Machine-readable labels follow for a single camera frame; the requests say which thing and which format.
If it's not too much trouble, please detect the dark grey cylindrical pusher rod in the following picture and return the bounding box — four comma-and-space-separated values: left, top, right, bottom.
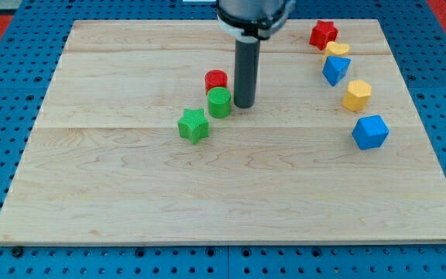
234, 40, 260, 109

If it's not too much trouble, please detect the green star block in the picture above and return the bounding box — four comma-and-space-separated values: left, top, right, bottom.
177, 108, 210, 144

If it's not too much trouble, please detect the red star block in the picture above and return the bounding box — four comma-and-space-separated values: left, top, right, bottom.
309, 19, 338, 50

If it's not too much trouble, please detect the red cylinder block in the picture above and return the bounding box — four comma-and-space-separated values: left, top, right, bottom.
204, 69, 228, 94

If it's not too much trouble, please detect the green cylinder block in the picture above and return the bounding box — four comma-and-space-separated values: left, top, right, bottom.
207, 87, 231, 119

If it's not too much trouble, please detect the yellow heart block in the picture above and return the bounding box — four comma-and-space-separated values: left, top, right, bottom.
322, 41, 351, 63

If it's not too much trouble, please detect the blue triangle block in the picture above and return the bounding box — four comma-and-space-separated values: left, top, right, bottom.
322, 56, 352, 87

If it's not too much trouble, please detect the yellow hexagon block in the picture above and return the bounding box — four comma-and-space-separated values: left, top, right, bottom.
341, 80, 372, 112

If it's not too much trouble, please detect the light wooden board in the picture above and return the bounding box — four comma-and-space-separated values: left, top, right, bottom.
0, 19, 446, 246

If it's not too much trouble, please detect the blue cube block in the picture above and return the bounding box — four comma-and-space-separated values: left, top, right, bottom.
352, 115, 389, 150

